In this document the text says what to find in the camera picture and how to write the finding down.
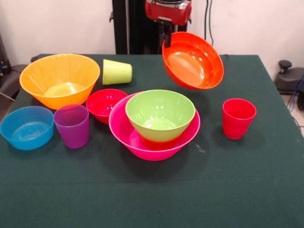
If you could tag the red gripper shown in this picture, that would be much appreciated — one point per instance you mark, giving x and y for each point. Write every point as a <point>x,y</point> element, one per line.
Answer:
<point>168,14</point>

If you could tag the wide red-orange bowl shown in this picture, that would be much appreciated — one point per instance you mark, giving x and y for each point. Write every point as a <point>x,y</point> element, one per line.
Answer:
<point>194,61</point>

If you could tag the green cup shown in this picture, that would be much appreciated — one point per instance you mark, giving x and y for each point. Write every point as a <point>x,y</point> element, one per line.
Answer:
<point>116,72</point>

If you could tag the green bowl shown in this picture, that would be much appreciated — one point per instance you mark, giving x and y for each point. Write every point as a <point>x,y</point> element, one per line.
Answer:
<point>159,104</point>

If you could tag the small red-orange bowl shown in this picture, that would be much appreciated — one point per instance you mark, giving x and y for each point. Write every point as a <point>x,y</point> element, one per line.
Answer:
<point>159,143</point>

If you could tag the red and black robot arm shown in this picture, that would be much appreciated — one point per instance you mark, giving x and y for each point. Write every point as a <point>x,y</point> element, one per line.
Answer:
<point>166,2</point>

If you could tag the small crimson bowl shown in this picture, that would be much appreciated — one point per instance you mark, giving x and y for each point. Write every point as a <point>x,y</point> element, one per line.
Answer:
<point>102,109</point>

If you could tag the large pink bowl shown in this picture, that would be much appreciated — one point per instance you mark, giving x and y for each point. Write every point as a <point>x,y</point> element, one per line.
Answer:
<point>118,128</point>

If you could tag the crimson cup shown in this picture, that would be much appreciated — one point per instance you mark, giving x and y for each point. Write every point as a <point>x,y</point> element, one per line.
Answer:
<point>237,126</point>

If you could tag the large orange bowl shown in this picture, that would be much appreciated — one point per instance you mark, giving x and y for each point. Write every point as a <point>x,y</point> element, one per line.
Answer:
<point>47,71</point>

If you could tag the purple cup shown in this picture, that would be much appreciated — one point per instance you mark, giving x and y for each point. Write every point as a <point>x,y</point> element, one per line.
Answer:
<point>73,133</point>

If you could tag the dark green tablecloth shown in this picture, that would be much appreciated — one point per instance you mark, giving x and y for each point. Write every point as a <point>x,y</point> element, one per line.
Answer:
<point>142,194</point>

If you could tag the black computer case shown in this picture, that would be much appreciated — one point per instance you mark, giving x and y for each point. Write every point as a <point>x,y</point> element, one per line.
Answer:
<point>3,59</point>

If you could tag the blue bowl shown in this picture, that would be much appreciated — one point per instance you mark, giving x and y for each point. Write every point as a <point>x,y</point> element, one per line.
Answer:
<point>28,142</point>

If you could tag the black pedestal leg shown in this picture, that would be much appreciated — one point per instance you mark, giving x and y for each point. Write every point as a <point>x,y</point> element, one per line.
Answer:
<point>289,78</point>

